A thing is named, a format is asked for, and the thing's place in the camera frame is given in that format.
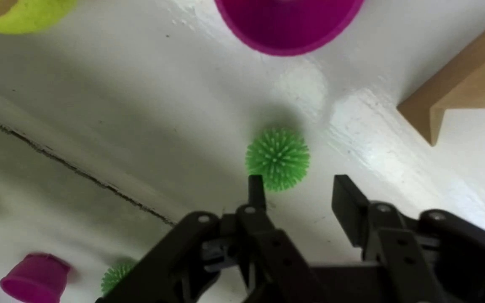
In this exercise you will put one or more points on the tiny green spiky ball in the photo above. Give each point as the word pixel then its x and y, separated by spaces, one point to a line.
pixel 279 160

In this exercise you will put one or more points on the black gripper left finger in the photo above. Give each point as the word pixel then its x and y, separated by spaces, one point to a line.
pixel 254 253

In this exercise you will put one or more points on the purple plastic bowl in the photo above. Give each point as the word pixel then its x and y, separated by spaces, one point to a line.
pixel 287 25

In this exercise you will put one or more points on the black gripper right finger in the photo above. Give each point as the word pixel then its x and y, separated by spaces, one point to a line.
pixel 422 253

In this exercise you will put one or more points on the mirror panel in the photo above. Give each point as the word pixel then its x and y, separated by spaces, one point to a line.
pixel 30 219

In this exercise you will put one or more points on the yellow-green tennis ball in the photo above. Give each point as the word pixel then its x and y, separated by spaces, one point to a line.
pixel 18 14

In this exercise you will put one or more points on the tan wooden block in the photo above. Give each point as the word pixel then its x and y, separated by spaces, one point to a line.
pixel 456 89

